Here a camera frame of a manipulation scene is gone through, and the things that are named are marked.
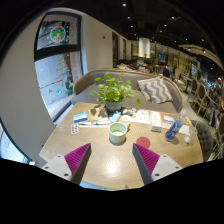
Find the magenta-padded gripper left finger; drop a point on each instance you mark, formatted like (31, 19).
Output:
(74, 160)

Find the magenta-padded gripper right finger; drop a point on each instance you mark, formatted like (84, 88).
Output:
(149, 160)

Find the clear blue-labelled drink bottle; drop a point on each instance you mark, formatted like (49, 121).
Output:
(174, 128)

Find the flat round red coaster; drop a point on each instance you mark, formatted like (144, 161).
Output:
(143, 142)

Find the pill blister pack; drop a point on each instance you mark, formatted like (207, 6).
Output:
(75, 128)

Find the white cardboard box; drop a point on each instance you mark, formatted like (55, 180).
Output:
(156, 120)

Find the pale green mug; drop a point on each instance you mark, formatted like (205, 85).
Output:
(117, 133)

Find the white tube with green end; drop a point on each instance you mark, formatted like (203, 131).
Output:
(95, 123)

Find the blue and white small box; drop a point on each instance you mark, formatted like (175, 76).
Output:
(80, 117)

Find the printed menu sheet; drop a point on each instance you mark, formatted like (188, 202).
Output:
(138, 116)

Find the blue and white flat pack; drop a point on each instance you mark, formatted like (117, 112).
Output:
(168, 119)

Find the white paper napkin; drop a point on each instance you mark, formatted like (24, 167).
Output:
(184, 130)

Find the clear plastic cup with straw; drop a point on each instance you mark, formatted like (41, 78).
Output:
(190, 136)

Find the brown paper bag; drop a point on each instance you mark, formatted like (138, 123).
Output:
(96, 114)

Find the light blue small carton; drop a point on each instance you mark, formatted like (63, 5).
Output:
(115, 116)

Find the grey tufted armchair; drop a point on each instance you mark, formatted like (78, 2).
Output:
(203, 140)

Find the grey curved sofa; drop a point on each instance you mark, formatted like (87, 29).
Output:
(87, 93)

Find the grey chevron cushion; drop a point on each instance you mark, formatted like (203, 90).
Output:
(155, 90)

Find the green potted plant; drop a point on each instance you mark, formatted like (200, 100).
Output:
(112, 90)

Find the group of round-backed chairs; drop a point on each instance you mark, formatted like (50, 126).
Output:
(201, 96)

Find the person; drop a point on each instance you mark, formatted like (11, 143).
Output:
(164, 70)
(133, 64)
(146, 66)

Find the window with festive decals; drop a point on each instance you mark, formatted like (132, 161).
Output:
(56, 66)

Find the white cylindrical column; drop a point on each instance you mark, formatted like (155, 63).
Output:
(144, 47)

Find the group of ceiling spotlights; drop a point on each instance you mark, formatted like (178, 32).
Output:
(124, 5)

